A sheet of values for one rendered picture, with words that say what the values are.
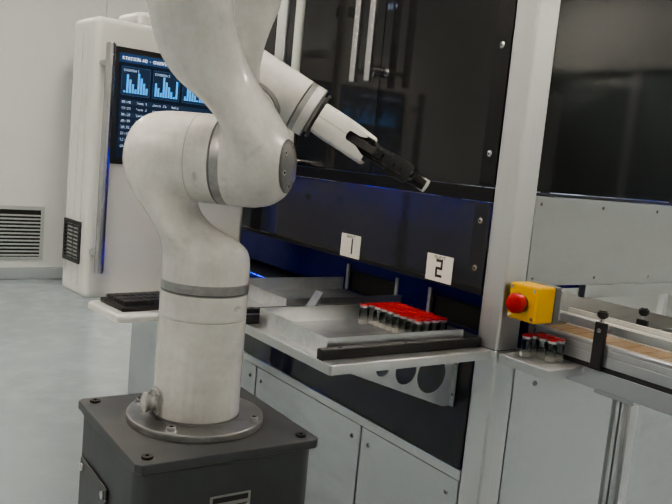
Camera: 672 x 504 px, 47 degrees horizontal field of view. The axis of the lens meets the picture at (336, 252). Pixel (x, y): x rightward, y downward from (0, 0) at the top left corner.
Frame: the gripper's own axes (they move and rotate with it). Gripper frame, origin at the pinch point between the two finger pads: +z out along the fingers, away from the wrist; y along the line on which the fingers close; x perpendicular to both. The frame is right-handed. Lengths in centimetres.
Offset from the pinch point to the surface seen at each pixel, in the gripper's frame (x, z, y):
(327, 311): -34, 7, -44
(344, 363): -34.0, 11.6, -9.6
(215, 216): -39, -31, -105
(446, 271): -12, 24, -43
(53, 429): -165, -49, -186
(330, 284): -34, 8, -85
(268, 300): -41, -5, -54
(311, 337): -34.8, 4.8, -17.4
